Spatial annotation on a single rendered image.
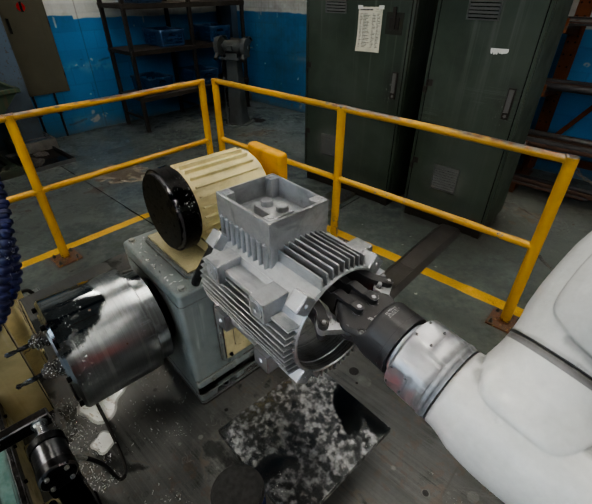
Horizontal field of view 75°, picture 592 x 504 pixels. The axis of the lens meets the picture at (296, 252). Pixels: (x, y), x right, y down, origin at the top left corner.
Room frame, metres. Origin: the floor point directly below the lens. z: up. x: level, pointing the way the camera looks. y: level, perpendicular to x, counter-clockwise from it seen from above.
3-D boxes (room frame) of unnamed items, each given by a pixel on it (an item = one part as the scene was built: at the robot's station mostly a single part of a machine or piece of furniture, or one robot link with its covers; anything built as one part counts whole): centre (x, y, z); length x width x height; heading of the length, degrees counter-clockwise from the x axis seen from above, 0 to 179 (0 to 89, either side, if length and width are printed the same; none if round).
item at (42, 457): (0.50, 0.51, 0.92); 0.45 x 0.13 x 0.24; 42
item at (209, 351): (0.80, 0.21, 0.99); 0.35 x 0.31 x 0.37; 132
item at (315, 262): (0.44, 0.01, 1.32); 0.20 x 0.19 x 0.19; 41
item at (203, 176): (0.80, 0.16, 1.16); 0.33 x 0.26 x 0.42; 132
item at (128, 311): (0.62, 0.40, 1.04); 0.41 x 0.25 x 0.25; 132
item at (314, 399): (0.45, -0.02, 0.86); 0.27 x 0.24 x 0.12; 132
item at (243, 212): (0.47, 0.03, 1.41); 0.12 x 0.11 x 0.07; 41
